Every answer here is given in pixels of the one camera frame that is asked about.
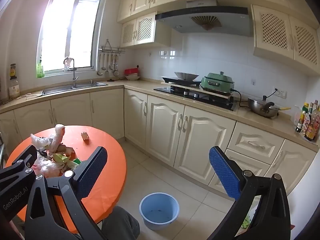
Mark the brown paper scrap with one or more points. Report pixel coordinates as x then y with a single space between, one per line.
66 150

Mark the clear oil bottle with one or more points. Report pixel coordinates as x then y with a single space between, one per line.
14 90

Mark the green paper wrapper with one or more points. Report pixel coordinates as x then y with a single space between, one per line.
61 158

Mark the white green rice sack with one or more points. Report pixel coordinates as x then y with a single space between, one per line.
250 217

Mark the white wall socket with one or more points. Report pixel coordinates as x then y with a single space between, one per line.
281 93

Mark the cluster of sauce bottles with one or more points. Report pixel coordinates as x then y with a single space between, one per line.
308 127

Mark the green white snack packet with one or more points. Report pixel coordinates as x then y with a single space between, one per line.
72 165

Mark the black gas stove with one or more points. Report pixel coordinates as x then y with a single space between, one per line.
200 97

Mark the small yellow label bottle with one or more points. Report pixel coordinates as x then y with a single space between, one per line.
13 71

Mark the grey frying pan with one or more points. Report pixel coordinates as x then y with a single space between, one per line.
186 75

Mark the red lidded container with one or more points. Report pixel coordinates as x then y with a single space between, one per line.
131 70

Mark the row of hanging kitchen utensils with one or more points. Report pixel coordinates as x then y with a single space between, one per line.
115 71

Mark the kitchen window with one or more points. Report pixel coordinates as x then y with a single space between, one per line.
70 30

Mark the pink rag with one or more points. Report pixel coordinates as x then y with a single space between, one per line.
68 62

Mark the cream cabinet drawer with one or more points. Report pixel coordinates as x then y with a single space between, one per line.
257 162
213 183
255 141

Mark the black range hood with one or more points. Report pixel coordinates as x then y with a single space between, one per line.
200 22

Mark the green electric cooking pot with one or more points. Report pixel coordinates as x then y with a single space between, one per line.
217 81

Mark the orange round table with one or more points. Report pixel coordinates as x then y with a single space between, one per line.
100 140

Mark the person's grey trouser leg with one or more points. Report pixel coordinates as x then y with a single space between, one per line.
120 225

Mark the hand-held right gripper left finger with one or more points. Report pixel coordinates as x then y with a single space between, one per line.
92 172

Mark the steel wok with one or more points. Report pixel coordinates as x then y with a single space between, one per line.
260 107

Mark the steel double sink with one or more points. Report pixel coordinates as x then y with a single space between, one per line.
65 87

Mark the orange snack packet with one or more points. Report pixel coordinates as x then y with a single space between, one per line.
58 135

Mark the crumpled paper ball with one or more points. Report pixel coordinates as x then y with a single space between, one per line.
85 135

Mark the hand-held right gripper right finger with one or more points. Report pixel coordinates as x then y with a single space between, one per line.
223 172

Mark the white bowl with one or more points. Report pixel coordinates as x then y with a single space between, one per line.
132 77

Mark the steel kitchen faucet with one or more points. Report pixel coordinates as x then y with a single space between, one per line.
74 76

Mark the cream base cabinets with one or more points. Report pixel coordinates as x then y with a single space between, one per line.
160 130

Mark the green bottle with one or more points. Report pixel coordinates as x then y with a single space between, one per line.
40 70

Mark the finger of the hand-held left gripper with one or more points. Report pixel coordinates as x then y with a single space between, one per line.
27 155

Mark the white crumpled plastic bag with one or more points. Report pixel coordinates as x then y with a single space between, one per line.
38 141

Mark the steel wall utensil rack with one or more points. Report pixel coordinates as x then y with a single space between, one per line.
112 50

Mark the blue plastic bucket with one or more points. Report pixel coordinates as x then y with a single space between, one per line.
150 205

